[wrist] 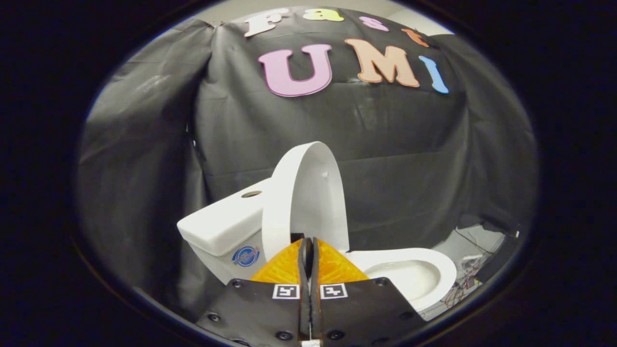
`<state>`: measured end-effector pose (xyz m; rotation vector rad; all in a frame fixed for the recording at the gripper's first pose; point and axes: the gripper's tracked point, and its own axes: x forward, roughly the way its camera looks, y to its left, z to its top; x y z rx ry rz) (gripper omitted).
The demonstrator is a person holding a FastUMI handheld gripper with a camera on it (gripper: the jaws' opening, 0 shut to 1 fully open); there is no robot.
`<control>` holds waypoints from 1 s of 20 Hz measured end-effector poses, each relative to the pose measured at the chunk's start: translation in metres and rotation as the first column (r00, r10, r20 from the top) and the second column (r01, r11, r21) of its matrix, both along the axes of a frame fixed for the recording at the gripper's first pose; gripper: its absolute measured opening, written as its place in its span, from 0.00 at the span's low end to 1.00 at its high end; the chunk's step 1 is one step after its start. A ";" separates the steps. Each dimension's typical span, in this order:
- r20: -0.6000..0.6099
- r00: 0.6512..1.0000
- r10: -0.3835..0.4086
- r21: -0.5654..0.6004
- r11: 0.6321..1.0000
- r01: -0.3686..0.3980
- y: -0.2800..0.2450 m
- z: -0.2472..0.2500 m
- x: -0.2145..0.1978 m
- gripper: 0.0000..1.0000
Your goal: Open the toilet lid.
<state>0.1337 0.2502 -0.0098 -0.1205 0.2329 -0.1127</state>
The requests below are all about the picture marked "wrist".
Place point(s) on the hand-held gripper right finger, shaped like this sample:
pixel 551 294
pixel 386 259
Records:
pixel 366 308

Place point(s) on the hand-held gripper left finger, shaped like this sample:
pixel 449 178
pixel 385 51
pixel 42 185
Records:
pixel 260 308

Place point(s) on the white toilet lid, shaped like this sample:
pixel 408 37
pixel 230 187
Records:
pixel 313 193

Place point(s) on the white toilet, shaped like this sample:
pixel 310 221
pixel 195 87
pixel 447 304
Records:
pixel 221 226

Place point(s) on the black box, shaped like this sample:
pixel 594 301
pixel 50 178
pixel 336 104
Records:
pixel 501 255

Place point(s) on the black backdrop cloth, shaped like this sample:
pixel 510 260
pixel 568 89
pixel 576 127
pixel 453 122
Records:
pixel 385 159

